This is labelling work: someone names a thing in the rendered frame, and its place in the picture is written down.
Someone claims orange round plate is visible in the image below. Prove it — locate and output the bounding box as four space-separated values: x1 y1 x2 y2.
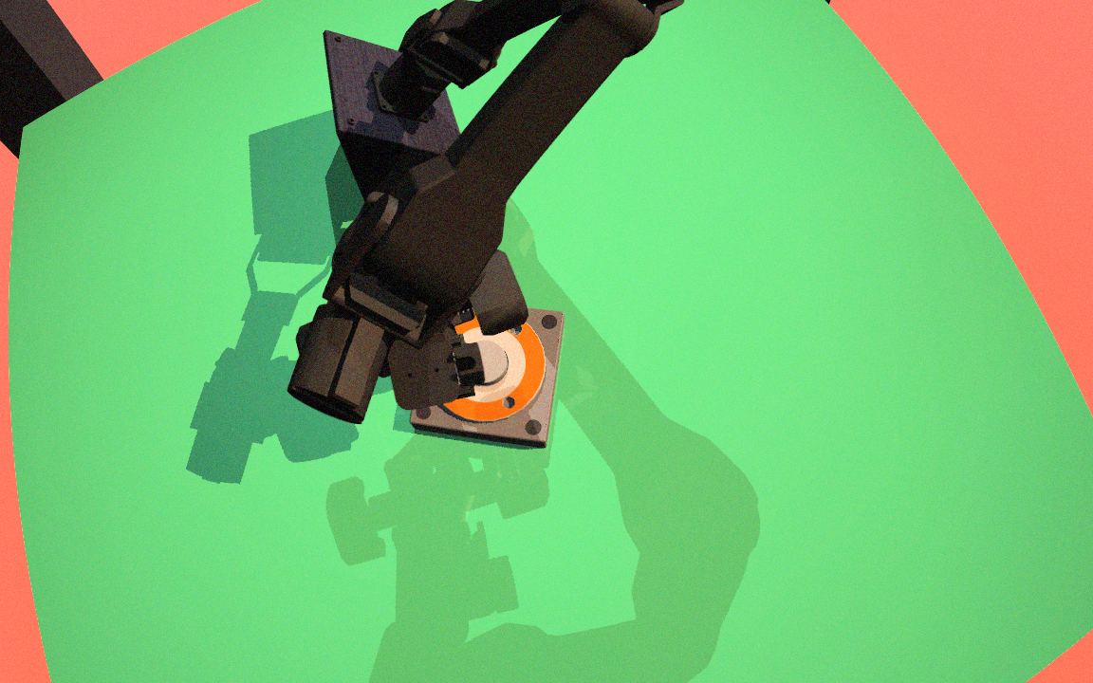
443 318 547 423

